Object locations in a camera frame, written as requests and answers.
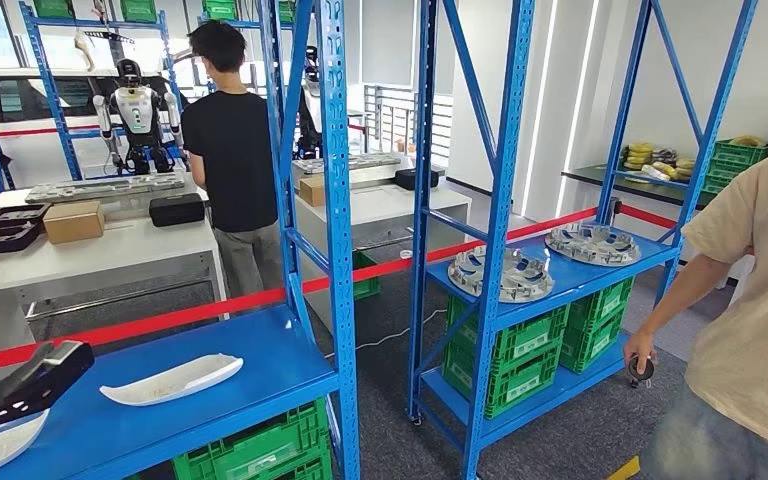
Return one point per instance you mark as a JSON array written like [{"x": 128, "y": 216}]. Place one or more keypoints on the white curved trim part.
[
  {"x": 172, "y": 381},
  {"x": 0, "y": 445}
]

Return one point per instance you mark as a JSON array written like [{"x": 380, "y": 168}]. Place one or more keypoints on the white workbench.
[
  {"x": 92, "y": 258},
  {"x": 384, "y": 205}
]

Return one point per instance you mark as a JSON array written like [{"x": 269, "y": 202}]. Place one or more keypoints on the long grey moulded part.
[
  {"x": 364, "y": 162},
  {"x": 106, "y": 187}
]

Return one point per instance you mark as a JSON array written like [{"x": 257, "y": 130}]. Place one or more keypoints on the black foam tray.
[
  {"x": 3, "y": 238},
  {"x": 13, "y": 215}
]

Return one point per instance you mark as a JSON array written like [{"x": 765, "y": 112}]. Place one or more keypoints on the brown cardboard box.
[
  {"x": 72, "y": 222},
  {"x": 312, "y": 191}
]

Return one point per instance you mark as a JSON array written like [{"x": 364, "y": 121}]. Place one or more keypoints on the white car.
[{"x": 33, "y": 156}]

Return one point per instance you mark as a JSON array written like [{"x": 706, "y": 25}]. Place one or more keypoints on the black carry case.
[
  {"x": 176, "y": 210},
  {"x": 417, "y": 179}
]

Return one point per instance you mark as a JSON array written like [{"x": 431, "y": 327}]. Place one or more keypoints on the green plastic crate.
[
  {"x": 139, "y": 10},
  {"x": 251, "y": 444},
  {"x": 745, "y": 159},
  {"x": 530, "y": 338},
  {"x": 53, "y": 8},
  {"x": 523, "y": 391},
  {"x": 286, "y": 10},
  {"x": 220, "y": 8},
  {"x": 602, "y": 305},
  {"x": 311, "y": 470},
  {"x": 592, "y": 348},
  {"x": 365, "y": 288}
]

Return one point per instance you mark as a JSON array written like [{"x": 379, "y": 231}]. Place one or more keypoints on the white black humanoid robot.
[
  {"x": 135, "y": 112},
  {"x": 310, "y": 99}
]

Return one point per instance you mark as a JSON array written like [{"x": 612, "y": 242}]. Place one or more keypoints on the person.
[
  {"x": 755, "y": 298},
  {"x": 232, "y": 152}
]

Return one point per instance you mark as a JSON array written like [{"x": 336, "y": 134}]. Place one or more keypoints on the black hoist bar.
[{"x": 109, "y": 38}]

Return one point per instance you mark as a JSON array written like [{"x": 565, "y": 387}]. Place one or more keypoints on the white slatted railing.
[{"x": 410, "y": 126}]

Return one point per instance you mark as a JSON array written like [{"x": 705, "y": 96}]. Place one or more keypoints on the silver wheel cover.
[
  {"x": 592, "y": 245},
  {"x": 530, "y": 278}
]

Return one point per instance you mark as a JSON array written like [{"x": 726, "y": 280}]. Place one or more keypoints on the yellow floor tape strip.
[{"x": 624, "y": 469}]

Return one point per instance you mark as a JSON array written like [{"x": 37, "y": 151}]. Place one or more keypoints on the black belt stanchion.
[{"x": 614, "y": 208}]

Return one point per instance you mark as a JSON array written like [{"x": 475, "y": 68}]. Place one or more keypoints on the black round reel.
[{"x": 641, "y": 371}]

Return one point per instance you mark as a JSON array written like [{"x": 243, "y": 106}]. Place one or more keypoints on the dark counter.
[{"x": 622, "y": 185}]

